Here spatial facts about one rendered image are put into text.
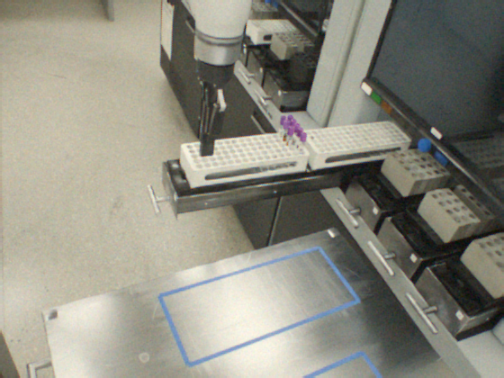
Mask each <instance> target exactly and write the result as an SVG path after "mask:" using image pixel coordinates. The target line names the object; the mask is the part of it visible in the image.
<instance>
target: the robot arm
mask: <svg viewBox="0 0 504 378"><path fill-rule="evenodd" d="M185 1H187V2H188V4H189V6H190V8H191V11H192V14H193V15H194V16H195V40H194V54H195V56H196V57H197V66H196V74H197V76H198V80H199V119H200V121H202V127H203V129H202V136H201V146H200V154H201V156H202V157H208V156H213V151H214V144H215V136H216V135H220V134H221V128H222V124H223V122H224V118H225V114H226V111H227V110H228V109H229V103H224V100H223V96H224V95H225V84H226V83H227V82H229V81H230V80H231V79H232V78H233V76H234V68H235V62H237V61H238V60H239V56H240V50H241V44H242V40H243V31H244V28H245V25H246V22H247V20H248V17H249V14H250V10H251V5H252V0H185Z"/></svg>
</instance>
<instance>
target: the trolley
mask: <svg viewBox="0 0 504 378"><path fill-rule="evenodd" d="M41 317H42V322H43V327H44V330H45V335H46V339H47V345H48V350H49V357H46V358H41V359H39V360H36V361H33V362H30V363H28V364H27V365H26V366H27V372H28V378H37V374H36V371H37V370H40V369H43V368H47V367H50V366H51V367H52V372H53V375H54V378H457V376H456V375H455V374H454V372H453V371H452V370H451V369H450V368H449V366H448V365H446V362H445V361H444V360H443V359H442V357H441V356H440V355H439V354H438V352H437V351H436V350H435V349H434V348H433V347H432V346H431V345H430V343H429V342H427V340H426V339H425V337H424V336H423V334H422V333H421V332H420V331H419V329H418V328H417V327H416V326H415V324H414V323H413V322H412V321H411V319H410V318H409V317H408V315H406V314H405V313H404V312H403V310H402V309H401V306H400V305H399V304H398V303H397V302H396V301H395V300H394V299H393V298H392V296H391V295H390V294H389V293H388V291H387V290H386V289H385V288H384V286H383V285H382V284H381V283H380V282H379V281H378V280H377V279H376V277H375V276H374V275H373V273H372V272H371V270H370V269H369V267H368V266H367V265H366V264H365V262H364V261H363V260H362V258H361V257H360V256H359V255H358V254H357V253H356V252H355V251H354V249H353V248H352V247H351V246H350V245H349V243H347V242H346V240H345V239H344V238H343V237H342V236H341V234H340V233H339V232H338V230H337V229H336V228H332V229H327V230H324V231H321V232H318V233H314V234H311V235H308V236H305V237H301V238H296V239H293V240H289V241H286V242H283V243H280V244H276V245H273V246H270V247H265V248H262V249H259V250H252V251H249V252H246V253H243V254H239V255H236V256H231V257H227V258H224V259H221V260H218V261H214V262H211V263H208V264H205V265H200V266H197V267H194V268H190V269H187V270H184V271H181V272H177V273H174V274H169V275H165V276H162V277H159V278H157V279H154V280H150V281H147V282H144V283H138V284H132V285H129V286H125V287H122V288H120V289H117V290H113V291H110V292H105V293H101V294H98V295H95V296H92V297H89V298H86V299H83V300H80V301H74V302H71V303H68V304H62V305H59V306H56V307H52V308H49V309H46V310H42V311H41Z"/></svg>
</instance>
